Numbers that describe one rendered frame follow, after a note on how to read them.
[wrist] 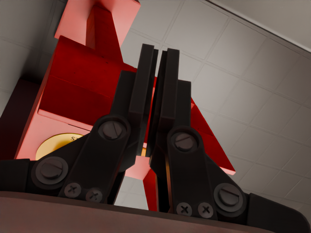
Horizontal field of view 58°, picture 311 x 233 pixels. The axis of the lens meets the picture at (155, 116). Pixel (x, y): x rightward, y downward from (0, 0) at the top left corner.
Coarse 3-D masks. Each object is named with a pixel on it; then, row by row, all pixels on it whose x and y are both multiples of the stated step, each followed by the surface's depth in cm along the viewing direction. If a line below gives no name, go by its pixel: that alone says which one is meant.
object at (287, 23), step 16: (208, 0) 16; (224, 0) 16; (240, 0) 16; (256, 0) 16; (272, 0) 16; (288, 0) 16; (304, 0) 16; (240, 16) 16; (256, 16) 16; (272, 16) 17; (288, 16) 17; (304, 16) 17; (272, 32) 17; (288, 32) 17; (304, 32) 18; (304, 48) 18
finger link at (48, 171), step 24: (144, 48) 11; (120, 72) 11; (144, 72) 10; (120, 96) 11; (144, 96) 10; (144, 120) 10; (72, 144) 9; (48, 168) 8; (120, 168) 10; (48, 192) 8
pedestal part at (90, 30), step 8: (96, 8) 82; (96, 16) 74; (104, 16) 78; (88, 24) 79; (96, 24) 68; (104, 24) 71; (112, 24) 76; (88, 32) 72; (96, 32) 62; (104, 32) 65; (112, 32) 69; (88, 40) 67; (96, 40) 58; (104, 40) 60; (112, 40) 63; (96, 48) 54; (104, 48) 56; (112, 48) 59; (112, 56) 55; (120, 56) 57
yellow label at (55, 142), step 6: (54, 138) 30; (60, 138) 30; (66, 138) 30; (72, 138) 30; (42, 144) 30; (48, 144) 30; (54, 144) 30; (60, 144) 30; (66, 144) 30; (42, 150) 30; (48, 150) 30; (54, 150) 30; (36, 156) 30; (42, 156) 31
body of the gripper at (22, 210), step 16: (0, 192) 7; (16, 192) 7; (0, 208) 6; (16, 208) 6; (32, 208) 6; (48, 208) 6; (64, 208) 7; (80, 208) 7; (96, 208) 7; (112, 208) 7; (128, 208) 7; (0, 224) 6; (16, 224) 6; (32, 224) 6; (48, 224) 6; (64, 224) 6; (80, 224) 6; (96, 224) 6; (112, 224) 6; (128, 224) 6; (144, 224) 7; (160, 224) 7; (176, 224) 7; (192, 224) 7; (208, 224) 7; (224, 224) 7
